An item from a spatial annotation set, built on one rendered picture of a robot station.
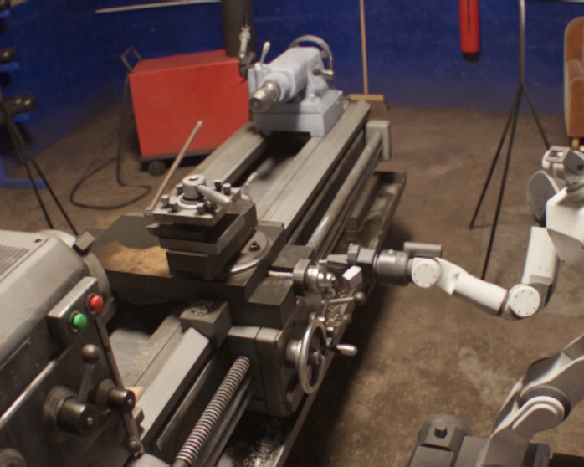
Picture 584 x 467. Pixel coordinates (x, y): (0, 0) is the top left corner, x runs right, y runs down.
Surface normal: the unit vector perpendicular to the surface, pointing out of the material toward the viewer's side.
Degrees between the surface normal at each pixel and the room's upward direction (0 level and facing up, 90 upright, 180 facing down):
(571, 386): 90
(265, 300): 0
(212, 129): 90
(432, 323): 0
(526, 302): 60
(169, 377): 36
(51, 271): 45
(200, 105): 90
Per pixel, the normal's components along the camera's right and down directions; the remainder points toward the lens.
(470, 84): -0.30, 0.46
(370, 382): -0.08, -0.88
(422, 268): -0.31, 0.09
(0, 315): 0.61, -0.58
